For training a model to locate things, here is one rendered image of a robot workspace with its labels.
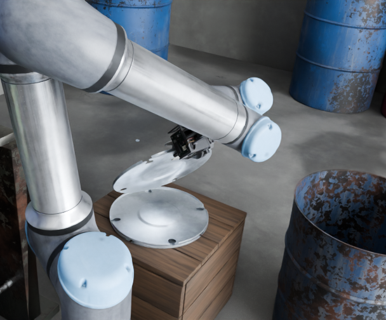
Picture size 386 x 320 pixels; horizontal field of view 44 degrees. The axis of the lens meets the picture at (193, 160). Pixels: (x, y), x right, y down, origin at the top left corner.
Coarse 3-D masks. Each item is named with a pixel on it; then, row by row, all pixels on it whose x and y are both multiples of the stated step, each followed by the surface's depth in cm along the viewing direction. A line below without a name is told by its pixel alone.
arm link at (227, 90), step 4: (216, 88) 91; (220, 88) 92; (224, 88) 92; (228, 88) 93; (232, 88) 94; (224, 92) 91; (228, 92) 92; (232, 92) 93; (232, 96) 92; (236, 96) 93
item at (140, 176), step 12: (156, 156) 120; (168, 156) 123; (204, 156) 135; (132, 168) 121; (144, 168) 124; (156, 168) 130; (168, 168) 135; (180, 168) 138; (192, 168) 142; (120, 180) 126; (132, 180) 130; (144, 180) 135; (156, 180) 139; (168, 180) 144; (132, 192) 141
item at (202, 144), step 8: (184, 128) 109; (176, 136) 109; (184, 136) 108; (192, 136) 109; (200, 136) 104; (176, 144) 110; (184, 144) 109; (192, 144) 109; (200, 144) 110; (208, 144) 111; (184, 152) 110; (192, 152) 109
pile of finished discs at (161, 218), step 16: (144, 192) 151; (160, 192) 152; (176, 192) 153; (112, 208) 142; (128, 208) 143; (144, 208) 142; (160, 208) 143; (176, 208) 144; (192, 208) 146; (112, 224) 135; (128, 224) 136; (144, 224) 137; (160, 224) 136; (176, 224) 138; (192, 224) 139; (128, 240) 131; (144, 240) 130; (160, 240) 131; (176, 240) 132; (192, 240) 133
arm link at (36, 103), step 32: (0, 64) 64; (32, 96) 68; (64, 96) 74; (32, 128) 71; (64, 128) 74; (32, 160) 74; (64, 160) 76; (32, 192) 79; (64, 192) 79; (32, 224) 81; (64, 224) 80
